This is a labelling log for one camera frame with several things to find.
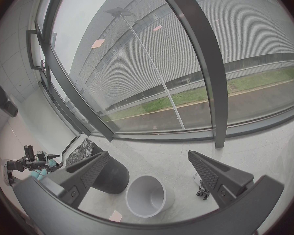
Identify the window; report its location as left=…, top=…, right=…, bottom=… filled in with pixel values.
left=26, top=0, right=294, bottom=149

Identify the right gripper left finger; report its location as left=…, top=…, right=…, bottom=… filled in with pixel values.
left=47, top=151, right=111, bottom=208

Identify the crumpled black plastic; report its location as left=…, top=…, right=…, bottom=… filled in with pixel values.
left=196, top=180, right=211, bottom=201

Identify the black plastic bag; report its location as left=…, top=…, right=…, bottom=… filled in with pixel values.
left=66, top=138, right=95, bottom=167

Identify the white trash bin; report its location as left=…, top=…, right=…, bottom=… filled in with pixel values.
left=125, top=175, right=175, bottom=218

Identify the blue-green curtain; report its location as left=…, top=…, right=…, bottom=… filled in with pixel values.
left=31, top=169, right=55, bottom=181

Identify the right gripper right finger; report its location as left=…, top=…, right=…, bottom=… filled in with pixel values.
left=188, top=150, right=255, bottom=209

